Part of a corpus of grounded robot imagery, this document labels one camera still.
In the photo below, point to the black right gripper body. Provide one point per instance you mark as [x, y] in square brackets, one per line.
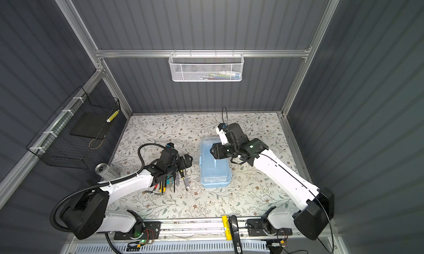
[229, 150]

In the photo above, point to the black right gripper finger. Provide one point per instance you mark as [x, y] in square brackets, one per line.
[188, 161]
[215, 151]

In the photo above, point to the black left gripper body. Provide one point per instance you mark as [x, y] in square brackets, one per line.
[179, 164]

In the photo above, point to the clear handled screwdriver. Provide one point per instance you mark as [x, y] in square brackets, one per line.
[186, 182]

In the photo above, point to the blue clear plastic tool box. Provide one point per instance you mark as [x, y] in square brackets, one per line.
[214, 173]

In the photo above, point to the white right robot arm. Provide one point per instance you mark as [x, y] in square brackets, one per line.
[316, 206]

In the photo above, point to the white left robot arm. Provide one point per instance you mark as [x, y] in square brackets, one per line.
[85, 211]

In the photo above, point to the yellow black utility knife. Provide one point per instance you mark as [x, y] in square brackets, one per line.
[162, 187]

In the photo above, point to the black pad in basket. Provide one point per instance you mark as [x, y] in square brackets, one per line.
[91, 125]

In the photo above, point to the yellow marker on rail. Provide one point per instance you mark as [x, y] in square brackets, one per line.
[226, 225]

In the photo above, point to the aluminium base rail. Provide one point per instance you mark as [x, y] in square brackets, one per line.
[205, 235]

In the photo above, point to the white wire mesh basket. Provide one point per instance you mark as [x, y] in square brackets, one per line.
[217, 68]

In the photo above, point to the black handle on rail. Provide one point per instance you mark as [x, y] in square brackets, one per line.
[234, 230]

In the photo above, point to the black wire mesh basket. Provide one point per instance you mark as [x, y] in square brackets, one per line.
[75, 136]

